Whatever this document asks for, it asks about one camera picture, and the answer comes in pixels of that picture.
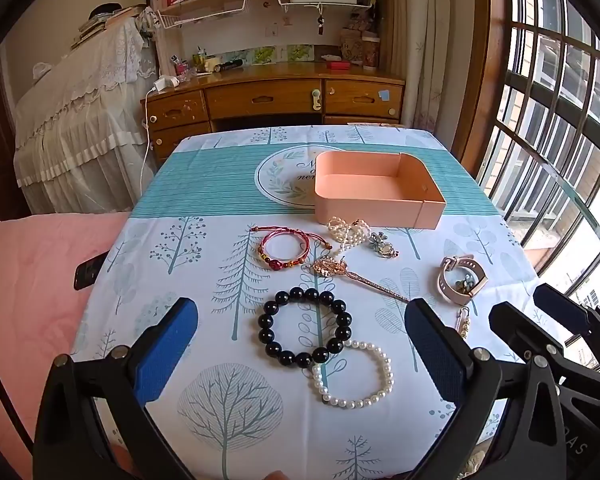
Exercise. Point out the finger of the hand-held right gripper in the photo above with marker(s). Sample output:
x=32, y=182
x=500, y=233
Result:
x=520, y=325
x=562, y=307

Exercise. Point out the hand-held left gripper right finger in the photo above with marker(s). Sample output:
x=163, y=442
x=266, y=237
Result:
x=435, y=355

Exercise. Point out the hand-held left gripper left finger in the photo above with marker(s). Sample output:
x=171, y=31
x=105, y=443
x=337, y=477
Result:
x=165, y=355

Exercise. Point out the pink band smartwatch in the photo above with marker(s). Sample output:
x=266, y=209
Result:
x=447, y=287

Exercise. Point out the gold ornate hairpin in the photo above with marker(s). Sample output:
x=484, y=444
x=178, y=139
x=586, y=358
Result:
x=327, y=267

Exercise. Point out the pink storage box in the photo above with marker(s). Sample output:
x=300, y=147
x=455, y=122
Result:
x=370, y=212

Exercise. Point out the small gold clasp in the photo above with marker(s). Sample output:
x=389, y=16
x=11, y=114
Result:
x=463, y=322

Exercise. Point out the small green earring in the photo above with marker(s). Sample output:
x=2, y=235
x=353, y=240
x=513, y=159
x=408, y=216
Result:
x=464, y=285

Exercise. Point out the black phone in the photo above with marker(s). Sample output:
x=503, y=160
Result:
x=87, y=272

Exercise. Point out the green flower brooch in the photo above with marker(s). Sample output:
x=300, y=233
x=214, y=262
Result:
x=384, y=247

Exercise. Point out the pink blanket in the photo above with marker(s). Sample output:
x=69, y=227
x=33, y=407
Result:
x=30, y=310

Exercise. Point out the dark window grille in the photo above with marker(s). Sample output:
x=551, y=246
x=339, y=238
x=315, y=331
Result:
x=540, y=87

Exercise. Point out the lace covered cabinet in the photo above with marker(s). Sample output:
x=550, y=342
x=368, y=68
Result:
x=80, y=110

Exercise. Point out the white charger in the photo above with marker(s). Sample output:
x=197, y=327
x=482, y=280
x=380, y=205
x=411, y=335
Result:
x=165, y=83

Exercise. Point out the wooden desk with drawers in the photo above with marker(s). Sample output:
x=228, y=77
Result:
x=260, y=95

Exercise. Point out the pale floral curtain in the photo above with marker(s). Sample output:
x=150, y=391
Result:
x=430, y=60

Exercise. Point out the black flashlight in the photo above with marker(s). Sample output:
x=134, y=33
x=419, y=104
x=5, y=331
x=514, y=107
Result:
x=229, y=65

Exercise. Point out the small red box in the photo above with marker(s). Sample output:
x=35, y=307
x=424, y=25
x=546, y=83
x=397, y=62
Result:
x=338, y=65

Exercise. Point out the row of picture cards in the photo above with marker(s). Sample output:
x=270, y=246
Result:
x=262, y=54

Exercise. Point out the brown paper bag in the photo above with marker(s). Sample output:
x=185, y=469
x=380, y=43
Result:
x=351, y=47

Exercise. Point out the stack of books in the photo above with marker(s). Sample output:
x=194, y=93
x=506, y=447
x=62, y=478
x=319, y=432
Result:
x=95, y=27

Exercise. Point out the wooden bookshelf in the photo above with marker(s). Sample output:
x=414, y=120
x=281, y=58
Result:
x=205, y=1

